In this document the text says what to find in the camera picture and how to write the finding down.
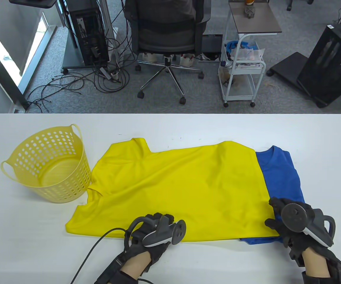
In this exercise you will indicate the person's right hand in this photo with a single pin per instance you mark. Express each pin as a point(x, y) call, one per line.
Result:
point(294, 242)

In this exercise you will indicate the person's left hand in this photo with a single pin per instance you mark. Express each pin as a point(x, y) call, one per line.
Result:
point(158, 251)

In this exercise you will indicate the black and white hand controller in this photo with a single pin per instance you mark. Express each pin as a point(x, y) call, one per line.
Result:
point(179, 232)
point(293, 216)

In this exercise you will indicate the yellow t-shirt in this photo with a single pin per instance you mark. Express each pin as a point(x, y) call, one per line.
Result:
point(173, 189)

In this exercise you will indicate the blue t-shirt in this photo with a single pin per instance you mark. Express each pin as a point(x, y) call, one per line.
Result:
point(280, 174)

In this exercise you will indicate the person's right forearm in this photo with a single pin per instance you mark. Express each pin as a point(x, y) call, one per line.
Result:
point(317, 263)

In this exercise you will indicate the yellow perforated laundry basket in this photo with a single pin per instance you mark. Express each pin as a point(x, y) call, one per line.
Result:
point(69, 189)

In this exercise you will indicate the white rolling cart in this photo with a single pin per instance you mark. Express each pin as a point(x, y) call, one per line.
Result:
point(238, 94)

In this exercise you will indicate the black rolling platform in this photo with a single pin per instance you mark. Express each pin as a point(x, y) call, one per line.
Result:
point(289, 66)

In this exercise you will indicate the brown fuzzy item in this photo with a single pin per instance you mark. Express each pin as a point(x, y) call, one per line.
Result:
point(226, 77)

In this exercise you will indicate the black mesh computer case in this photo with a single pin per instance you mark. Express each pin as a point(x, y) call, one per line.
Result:
point(327, 65)

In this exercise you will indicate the grey power strip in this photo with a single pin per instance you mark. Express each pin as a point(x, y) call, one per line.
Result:
point(105, 73)

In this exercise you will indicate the clear plastic bags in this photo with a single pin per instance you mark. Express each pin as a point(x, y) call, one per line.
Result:
point(249, 54)

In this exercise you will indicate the blue cloth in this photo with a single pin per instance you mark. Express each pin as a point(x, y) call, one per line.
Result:
point(232, 45)

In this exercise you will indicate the grey computer trolley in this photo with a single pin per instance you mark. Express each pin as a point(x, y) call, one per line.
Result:
point(69, 59)

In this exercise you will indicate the black box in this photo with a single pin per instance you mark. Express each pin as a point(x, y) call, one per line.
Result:
point(211, 43)

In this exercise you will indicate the brown side table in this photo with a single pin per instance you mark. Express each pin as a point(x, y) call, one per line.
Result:
point(262, 20)

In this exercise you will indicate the black computer tower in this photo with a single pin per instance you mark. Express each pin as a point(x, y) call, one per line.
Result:
point(87, 32)

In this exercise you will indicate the grey crumpled glove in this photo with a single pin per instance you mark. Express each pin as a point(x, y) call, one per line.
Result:
point(249, 11)

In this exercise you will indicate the silver desk column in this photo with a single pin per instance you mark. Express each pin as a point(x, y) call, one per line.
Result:
point(106, 17)

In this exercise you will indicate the orange object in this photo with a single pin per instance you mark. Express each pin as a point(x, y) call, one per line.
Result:
point(249, 2)

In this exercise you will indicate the black desk top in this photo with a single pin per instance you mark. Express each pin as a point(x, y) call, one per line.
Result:
point(34, 3)

